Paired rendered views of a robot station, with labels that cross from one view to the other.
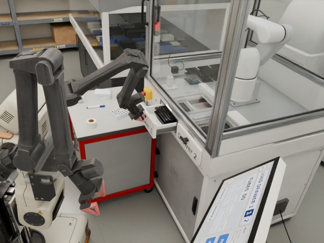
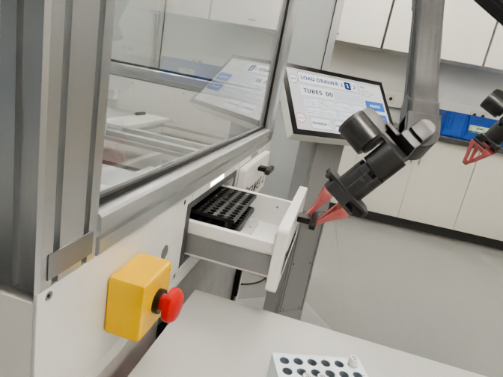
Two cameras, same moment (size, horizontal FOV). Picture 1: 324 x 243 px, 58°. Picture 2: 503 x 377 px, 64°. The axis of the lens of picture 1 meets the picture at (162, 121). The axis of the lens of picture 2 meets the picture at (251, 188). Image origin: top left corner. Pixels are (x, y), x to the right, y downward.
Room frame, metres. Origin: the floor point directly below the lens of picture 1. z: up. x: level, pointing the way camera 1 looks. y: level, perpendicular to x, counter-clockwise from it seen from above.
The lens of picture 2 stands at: (2.25, 0.45, 1.15)
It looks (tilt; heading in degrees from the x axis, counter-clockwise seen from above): 16 degrees down; 216
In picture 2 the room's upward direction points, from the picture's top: 11 degrees clockwise
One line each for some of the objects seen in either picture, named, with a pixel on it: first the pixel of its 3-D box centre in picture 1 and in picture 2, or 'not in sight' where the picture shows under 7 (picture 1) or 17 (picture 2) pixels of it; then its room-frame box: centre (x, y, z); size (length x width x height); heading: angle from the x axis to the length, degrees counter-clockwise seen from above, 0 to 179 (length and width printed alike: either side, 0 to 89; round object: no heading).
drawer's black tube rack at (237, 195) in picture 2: (174, 114); (190, 207); (1.71, -0.08, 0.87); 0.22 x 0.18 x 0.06; 115
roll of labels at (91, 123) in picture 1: (91, 123); not in sight; (1.67, 0.48, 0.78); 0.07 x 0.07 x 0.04
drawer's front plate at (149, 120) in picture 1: (146, 119); (289, 231); (1.62, 0.10, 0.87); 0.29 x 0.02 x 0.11; 25
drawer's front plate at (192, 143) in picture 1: (188, 142); (253, 178); (1.40, -0.17, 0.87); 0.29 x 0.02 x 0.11; 25
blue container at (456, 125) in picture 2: not in sight; (471, 127); (-1.99, -0.27, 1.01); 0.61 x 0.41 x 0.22; 119
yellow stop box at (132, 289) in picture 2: (147, 93); (141, 295); (1.98, 0.13, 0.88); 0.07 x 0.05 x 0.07; 25
